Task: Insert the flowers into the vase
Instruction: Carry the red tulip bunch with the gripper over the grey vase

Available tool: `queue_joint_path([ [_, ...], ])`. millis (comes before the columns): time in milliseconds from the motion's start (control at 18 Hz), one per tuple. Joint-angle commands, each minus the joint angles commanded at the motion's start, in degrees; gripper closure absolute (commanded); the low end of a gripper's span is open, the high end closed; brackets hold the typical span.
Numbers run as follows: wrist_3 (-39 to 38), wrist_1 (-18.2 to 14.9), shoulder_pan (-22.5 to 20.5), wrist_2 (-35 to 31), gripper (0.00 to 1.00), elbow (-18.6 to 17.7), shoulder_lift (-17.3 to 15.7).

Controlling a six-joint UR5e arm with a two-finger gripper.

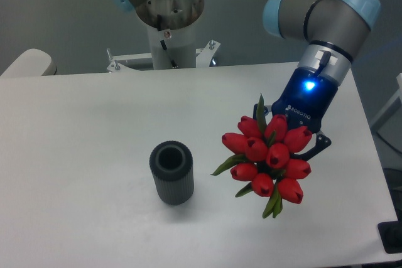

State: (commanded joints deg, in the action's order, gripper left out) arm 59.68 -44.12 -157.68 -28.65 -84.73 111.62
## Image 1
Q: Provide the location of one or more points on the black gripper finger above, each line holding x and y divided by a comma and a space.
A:
322, 142
266, 111

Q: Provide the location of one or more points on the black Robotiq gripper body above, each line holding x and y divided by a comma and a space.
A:
305, 100

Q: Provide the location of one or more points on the red tulip bouquet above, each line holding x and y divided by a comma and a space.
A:
261, 158

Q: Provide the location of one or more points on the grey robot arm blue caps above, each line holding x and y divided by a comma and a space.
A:
334, 29

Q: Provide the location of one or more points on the dark grey ribbed vase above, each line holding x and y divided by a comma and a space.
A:
171, 164

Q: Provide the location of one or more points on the black device at table edge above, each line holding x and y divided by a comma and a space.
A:
390, 234

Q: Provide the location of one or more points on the beige chair back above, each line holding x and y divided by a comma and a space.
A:
31, 63

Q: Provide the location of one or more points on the white metal base frame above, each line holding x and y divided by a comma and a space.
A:
205, 57

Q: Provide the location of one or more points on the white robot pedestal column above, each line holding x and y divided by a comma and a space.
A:
172, 48

